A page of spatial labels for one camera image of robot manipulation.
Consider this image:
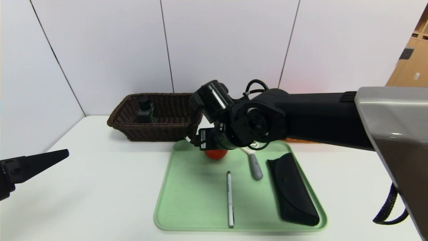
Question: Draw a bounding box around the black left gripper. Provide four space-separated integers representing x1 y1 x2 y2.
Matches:
0 149 70 202

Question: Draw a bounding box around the wooden cabinet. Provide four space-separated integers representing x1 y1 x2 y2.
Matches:
385 7 428 87

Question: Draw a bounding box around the black glasses case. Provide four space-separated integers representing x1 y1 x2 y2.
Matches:
266 153 320 227

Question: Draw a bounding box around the light green plastic tray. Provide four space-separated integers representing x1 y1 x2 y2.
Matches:
153 140 328 232

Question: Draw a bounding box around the white pen black cap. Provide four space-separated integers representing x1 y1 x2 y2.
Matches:
227 171 234 229

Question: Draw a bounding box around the dark pump bottle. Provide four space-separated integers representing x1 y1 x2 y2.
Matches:
135 95 155 124

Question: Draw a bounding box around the dark brown wicker basket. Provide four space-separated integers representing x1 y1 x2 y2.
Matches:
107 93 203 142

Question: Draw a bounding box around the red apple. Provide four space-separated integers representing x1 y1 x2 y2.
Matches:
205 149 229 160

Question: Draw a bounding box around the white peeler grey handle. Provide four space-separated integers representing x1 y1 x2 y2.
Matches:
241 147 263 181

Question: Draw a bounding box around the black braided arm hose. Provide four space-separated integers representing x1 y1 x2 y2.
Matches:
372 182 410 225

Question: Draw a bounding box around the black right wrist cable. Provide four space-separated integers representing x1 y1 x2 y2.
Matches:
245 79 272 152

